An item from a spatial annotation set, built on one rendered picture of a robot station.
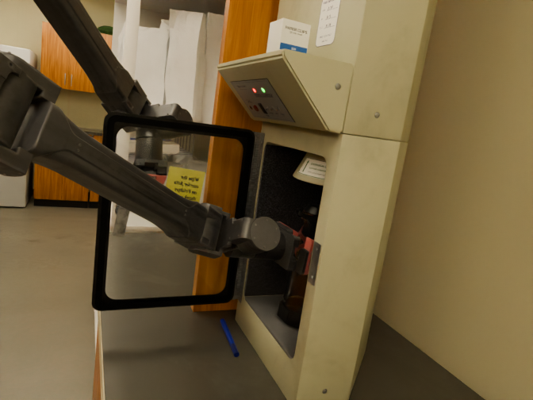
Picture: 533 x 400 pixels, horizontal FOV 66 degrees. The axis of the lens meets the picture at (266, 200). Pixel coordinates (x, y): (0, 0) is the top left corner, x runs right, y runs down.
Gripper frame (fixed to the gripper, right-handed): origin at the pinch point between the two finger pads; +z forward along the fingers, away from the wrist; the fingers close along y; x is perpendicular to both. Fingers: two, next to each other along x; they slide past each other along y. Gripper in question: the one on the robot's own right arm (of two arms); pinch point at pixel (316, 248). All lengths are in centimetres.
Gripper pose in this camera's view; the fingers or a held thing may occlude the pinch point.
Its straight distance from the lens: 85.2
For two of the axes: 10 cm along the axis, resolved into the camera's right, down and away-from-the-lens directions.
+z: 8.8, 1.3, 4.7
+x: -2.1, 9.7, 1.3
